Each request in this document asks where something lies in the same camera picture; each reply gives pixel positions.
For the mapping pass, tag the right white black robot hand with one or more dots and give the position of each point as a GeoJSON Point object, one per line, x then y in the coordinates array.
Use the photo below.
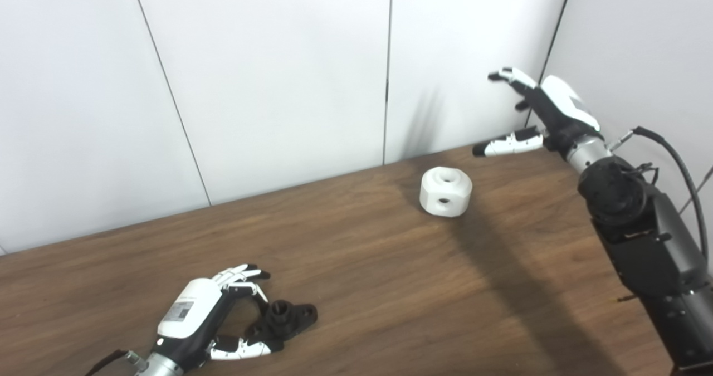
{"type": "Point", "coordinates": [557, 111]}

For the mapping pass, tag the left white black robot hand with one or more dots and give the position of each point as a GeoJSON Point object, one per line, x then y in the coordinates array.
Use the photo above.
{"type": "Point", "coordinates": [189, 315]}

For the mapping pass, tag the round white plastic piece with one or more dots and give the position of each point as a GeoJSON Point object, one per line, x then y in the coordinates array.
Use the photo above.
{"type": "Point", "coordinates": [445, 189]}

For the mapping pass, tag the black flanged holder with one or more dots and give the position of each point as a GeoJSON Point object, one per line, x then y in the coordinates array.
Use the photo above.
{"type": "Point", "coordinates": [289, 315]}

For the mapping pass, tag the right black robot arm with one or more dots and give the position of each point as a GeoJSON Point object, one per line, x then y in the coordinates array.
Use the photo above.
{"type": "Point", "coordinates": [646, 225]}

